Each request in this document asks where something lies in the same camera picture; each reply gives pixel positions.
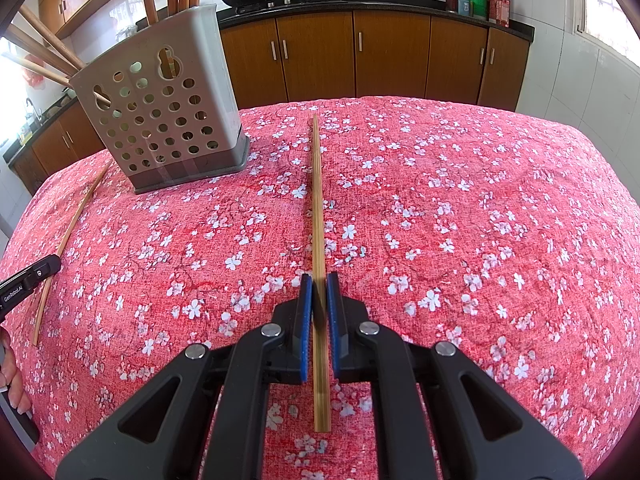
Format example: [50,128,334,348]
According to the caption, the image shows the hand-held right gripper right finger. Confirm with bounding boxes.
[326,272,586,480]

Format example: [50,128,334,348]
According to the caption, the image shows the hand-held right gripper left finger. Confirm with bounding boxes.
[55,273,314,480]

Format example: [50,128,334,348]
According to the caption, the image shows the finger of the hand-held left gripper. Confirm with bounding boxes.
[0,254,62,320]

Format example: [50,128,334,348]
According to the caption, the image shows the grey perforated plastic utensil holder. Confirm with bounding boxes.
[69,2,251,196]

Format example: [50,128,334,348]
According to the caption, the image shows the person's left hand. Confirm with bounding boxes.
[0,327,33,416]

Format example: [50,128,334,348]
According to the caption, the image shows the red floral tablecloth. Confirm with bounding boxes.
[0,95,640,480]

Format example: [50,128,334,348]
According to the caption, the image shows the brown kitchen base cabinets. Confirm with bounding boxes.
[10,9,532,197]

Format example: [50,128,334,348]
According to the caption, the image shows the gas stove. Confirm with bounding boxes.
[231,0,352,11]

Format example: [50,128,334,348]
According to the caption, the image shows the black kitchen countertop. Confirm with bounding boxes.
[2,0,536,166]

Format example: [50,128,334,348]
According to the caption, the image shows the red box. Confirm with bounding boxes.
[489,0,513,29]

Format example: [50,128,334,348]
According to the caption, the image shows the window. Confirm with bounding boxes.
[579,0,640,63]

